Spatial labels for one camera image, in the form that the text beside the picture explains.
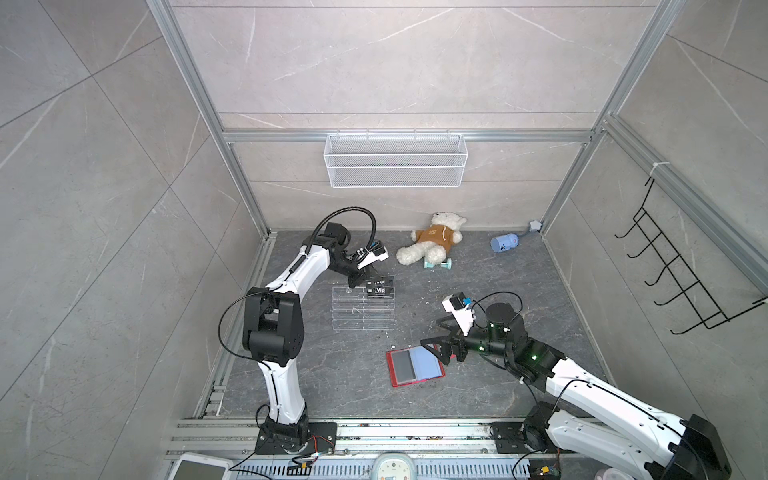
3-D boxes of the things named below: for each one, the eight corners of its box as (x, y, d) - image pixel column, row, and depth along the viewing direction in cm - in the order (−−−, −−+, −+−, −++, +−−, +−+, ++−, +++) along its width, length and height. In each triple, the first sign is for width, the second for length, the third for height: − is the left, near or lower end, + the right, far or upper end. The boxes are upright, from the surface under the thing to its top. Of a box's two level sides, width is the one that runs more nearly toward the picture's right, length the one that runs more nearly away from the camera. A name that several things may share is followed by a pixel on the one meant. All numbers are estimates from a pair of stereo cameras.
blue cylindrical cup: (495, 255, 115) (499, 246, 111) (489, 245, 118) (493, 236, 114) (516, 251, 116) (521, 241, 112) (510, 241, 120) (514, 232, 115)
